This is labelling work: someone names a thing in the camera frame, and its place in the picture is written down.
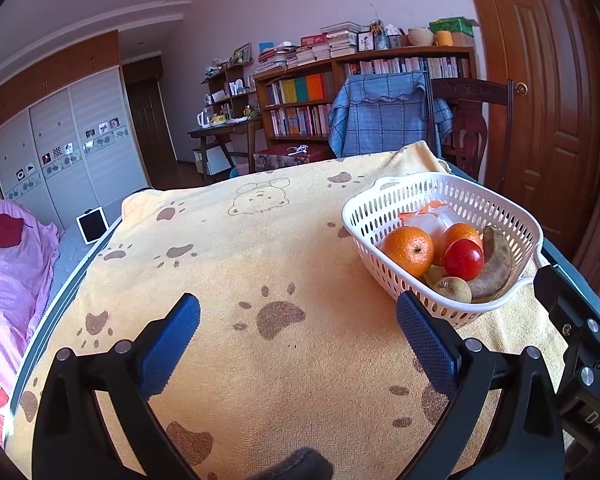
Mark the green brown kiwi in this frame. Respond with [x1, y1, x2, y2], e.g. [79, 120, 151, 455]
[431, 276, 472, 304]

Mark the red tomato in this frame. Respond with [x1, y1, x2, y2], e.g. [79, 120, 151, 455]
[443, 238, 484, 282]

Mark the mandarin orange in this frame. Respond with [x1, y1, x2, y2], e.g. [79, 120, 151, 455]
[431, 222, 482, 266]
[380, 226, 434, 278]

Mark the orange snack bag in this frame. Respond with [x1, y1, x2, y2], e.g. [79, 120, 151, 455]
[399, 200, 462, 238]

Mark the white plastic basket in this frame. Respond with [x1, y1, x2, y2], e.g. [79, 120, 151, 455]
[341, 172, 544, 327]

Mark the pink bed blanket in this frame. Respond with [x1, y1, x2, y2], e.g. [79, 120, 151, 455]
[0, 200, 60, 396]

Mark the white tablet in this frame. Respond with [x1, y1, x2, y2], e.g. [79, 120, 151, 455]
[76, 207, 109, 245]

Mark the yellow bear print towel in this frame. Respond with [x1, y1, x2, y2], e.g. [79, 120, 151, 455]
[4, 140, 569, 480]

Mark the red garment on bed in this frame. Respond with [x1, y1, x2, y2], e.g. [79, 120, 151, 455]
[0, 214, 24, 248]

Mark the white wardrobe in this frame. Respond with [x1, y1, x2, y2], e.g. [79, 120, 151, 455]
[0, 67, 149, 230]

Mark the brown wooden door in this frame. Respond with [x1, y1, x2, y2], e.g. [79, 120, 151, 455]
[474, 0, 600, 258]

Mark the small wooden desk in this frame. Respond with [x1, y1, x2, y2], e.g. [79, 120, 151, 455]
[188, 118, 263, 182]

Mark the red gift box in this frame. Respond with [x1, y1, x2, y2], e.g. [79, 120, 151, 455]
[253, 143, 335, 172]

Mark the white electric kettle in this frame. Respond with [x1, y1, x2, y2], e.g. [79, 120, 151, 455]
[197, 110, 211, 128]

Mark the blue plaid cloth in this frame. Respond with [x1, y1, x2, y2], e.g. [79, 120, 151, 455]
[328, 70, 453, 158]

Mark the dark wooden chair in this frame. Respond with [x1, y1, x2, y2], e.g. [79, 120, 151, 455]
[431, 78, 515, 193]

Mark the small open shelf unit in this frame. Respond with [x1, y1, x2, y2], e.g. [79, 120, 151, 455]
[201, 64, 258, 119]

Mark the wooden bookshelf with books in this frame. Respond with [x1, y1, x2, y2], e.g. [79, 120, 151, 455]
[254, 47, 477, 148]

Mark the yellow jar on shelf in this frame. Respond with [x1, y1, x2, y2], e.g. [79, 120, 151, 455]
[434, 30, 454, 47]

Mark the woven basket on shelf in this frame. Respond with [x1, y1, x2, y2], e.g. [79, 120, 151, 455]
[407, 27, 434, 47]

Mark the green box on shelf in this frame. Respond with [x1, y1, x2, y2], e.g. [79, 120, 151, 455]
[429, 16, 479, 37]

